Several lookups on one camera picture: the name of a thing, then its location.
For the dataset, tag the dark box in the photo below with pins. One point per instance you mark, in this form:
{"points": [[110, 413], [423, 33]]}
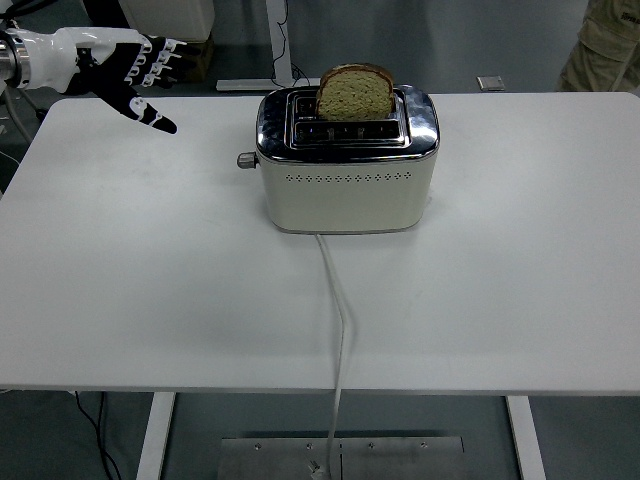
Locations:
{"points": [[112, 12]]}

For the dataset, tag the slice of brown bread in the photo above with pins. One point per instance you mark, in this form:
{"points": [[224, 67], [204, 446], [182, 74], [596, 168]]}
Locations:
{"points": [[354, 97]]}

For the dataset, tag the white appliance housing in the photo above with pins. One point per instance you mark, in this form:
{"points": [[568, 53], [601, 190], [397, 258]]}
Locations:
{"points": [[170, 17]]}

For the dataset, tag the white table leg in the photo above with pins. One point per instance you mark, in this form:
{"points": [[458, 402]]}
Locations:
{"points": [[526, 440], [155, 435]]}

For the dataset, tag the person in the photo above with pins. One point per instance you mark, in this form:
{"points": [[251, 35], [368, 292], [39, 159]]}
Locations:
{"points": [[600, 50]]}

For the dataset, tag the cream chrome toaster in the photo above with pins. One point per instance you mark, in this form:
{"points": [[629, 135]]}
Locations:
{"points": [[345, 200]]}

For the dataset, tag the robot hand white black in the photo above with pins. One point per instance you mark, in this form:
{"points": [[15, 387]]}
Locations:
{"points": [[55, 55]]}

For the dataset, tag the grey metal plate with screws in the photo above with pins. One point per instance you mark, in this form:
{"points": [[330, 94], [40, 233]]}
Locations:
{"points": [[400, 460]]}

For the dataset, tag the silver toaster lever knob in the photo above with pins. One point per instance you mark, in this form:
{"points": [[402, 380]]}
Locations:
{"points": [[245, 160]]}

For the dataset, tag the brown cardboard box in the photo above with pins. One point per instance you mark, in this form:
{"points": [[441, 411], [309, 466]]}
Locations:
{"points": [[204, 67]]}

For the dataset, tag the white desk leg with foot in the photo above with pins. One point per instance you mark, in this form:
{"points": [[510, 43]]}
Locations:
{"points": [[280, 50]]}

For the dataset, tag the grey floor socket plate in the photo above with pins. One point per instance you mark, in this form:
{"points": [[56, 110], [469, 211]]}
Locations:
{"points": [[491, 83]]}

